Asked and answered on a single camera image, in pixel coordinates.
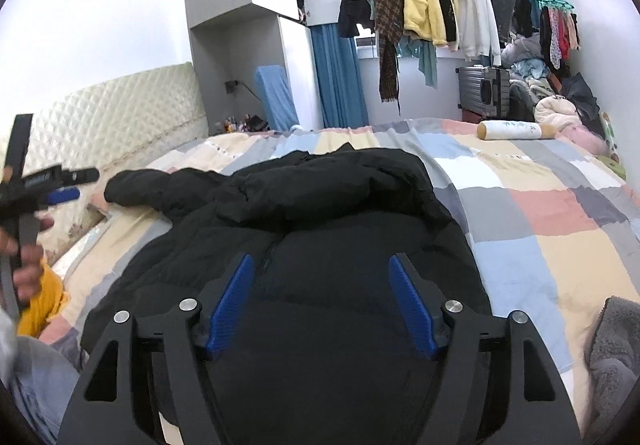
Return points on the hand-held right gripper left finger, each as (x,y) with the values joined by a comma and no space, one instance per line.
(232,305)

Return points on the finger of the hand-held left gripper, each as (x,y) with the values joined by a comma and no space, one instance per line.
(61,196)
(70,175)

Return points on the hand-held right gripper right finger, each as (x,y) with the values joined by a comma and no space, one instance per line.
(412,305)

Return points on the black puffer jacket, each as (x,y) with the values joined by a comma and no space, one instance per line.
(320,225)

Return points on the pile of clothes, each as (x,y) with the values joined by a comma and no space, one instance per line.
(530,65)

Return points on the person's left hand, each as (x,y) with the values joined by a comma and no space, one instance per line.
(27,270)

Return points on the white quilted floral sheet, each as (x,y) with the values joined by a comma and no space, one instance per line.
(85,250)

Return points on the cream quilted headboard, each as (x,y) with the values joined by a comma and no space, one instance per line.
(110,110)

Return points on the patchwork checked quilt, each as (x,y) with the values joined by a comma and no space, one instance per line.
(525,215)

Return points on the row of cosmetic bottles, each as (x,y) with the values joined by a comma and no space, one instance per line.
(240,122)

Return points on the person's blue jeans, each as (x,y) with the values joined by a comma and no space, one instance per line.
(35,375)

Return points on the white cylindrical bolster pillow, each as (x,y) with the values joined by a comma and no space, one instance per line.
(515,130)

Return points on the grey fleece blanket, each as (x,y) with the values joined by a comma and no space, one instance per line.
(615,360)

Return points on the blue covered chair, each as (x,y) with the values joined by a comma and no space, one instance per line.
(275,95)

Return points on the grey suitcase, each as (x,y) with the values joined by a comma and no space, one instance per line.
(482,90)

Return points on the cream plush cushion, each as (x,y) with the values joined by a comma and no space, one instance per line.
(552,110)

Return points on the blue curtain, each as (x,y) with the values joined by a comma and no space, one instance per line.
(337,75)

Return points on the pink plush cushion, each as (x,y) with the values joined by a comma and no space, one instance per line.
(590,137)

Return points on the teal hanging garment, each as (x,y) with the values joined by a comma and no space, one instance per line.
(425,60)

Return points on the green white toy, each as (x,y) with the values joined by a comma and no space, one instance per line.
(612,145)

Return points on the brown plaid scarf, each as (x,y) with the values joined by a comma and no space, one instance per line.
(387,25)

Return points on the white hoodie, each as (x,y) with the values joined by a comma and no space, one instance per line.
(477,15)

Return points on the green clip hanger with socks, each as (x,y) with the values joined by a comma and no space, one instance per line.
(557,25)

